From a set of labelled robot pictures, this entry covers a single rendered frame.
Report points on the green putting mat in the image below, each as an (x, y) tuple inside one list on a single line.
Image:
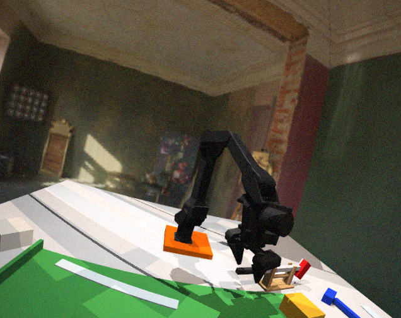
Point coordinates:
[(39, 289)]

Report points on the white flat strip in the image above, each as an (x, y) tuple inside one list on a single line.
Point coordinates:
[(117, 285), (370, 312)]

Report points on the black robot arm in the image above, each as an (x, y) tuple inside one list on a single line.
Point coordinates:
[(261, 206)]

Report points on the yellow block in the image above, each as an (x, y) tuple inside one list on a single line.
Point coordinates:
[(296, 305)]

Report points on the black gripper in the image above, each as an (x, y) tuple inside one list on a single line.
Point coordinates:
[(250, 238)]

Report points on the blue golf putter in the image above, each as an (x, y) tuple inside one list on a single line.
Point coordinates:
[(329, 297)]

